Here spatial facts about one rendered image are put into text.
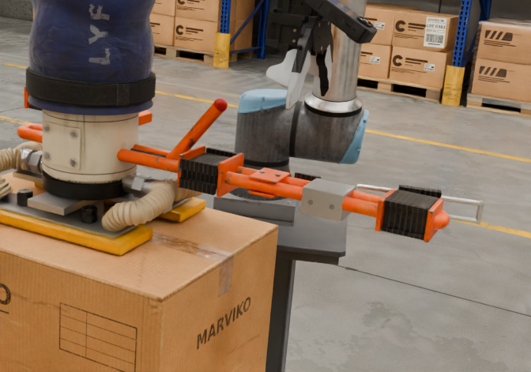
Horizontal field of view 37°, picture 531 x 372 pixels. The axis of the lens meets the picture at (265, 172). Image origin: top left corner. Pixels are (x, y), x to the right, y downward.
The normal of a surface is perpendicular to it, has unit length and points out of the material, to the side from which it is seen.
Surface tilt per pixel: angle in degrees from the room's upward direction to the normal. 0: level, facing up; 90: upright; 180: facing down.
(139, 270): 0
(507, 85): 90
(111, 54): 79
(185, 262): 0
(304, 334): 0
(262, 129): 90
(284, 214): 90
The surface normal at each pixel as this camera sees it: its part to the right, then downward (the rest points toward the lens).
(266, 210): -0.11, 0.27
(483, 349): 0.08, -0.96
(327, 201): -0.42, 0.23
